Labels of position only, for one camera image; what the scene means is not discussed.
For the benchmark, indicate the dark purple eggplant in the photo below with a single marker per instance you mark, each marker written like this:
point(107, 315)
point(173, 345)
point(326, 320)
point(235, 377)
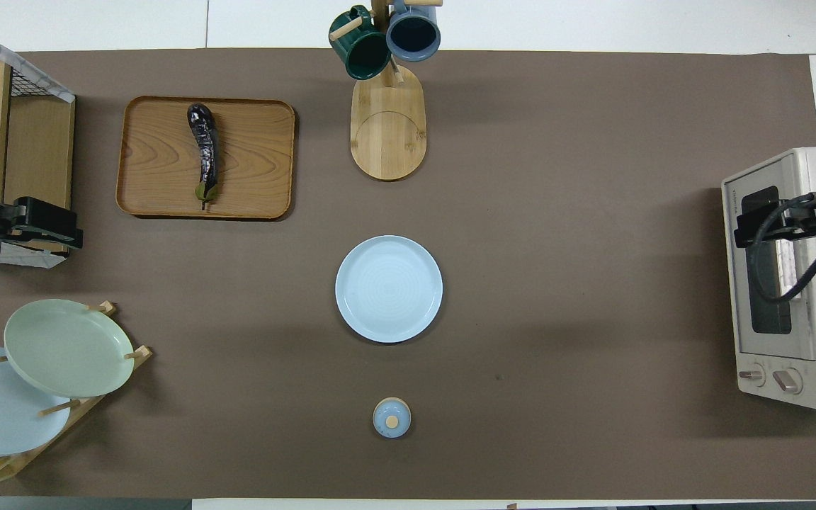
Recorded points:
point(206, 149)

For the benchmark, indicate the light blue round plate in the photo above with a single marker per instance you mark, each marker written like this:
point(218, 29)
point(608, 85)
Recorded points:
point(388, 289)

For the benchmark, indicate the pale green plate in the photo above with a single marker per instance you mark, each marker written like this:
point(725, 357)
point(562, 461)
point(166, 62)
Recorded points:
point(68, 347)

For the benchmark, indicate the wooden serving tray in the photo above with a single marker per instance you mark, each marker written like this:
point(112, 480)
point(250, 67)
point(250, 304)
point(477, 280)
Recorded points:
point(167, 163)

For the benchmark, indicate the wooden plate rack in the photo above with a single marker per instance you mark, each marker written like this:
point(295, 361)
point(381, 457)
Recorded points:
point(142, 355)

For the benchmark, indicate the brown table mat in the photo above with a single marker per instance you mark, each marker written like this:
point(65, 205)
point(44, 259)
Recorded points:
point(557, 212)

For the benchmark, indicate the wooden mug tree stand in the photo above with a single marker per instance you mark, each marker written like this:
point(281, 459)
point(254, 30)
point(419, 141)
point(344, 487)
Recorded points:
point(388, 134)

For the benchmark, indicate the dark green mug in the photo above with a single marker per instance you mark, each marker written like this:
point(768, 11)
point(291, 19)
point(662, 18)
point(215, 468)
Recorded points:
point(358, 53)

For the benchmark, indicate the blue mug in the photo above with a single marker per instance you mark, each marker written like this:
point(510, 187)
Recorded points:
point(414, 32)

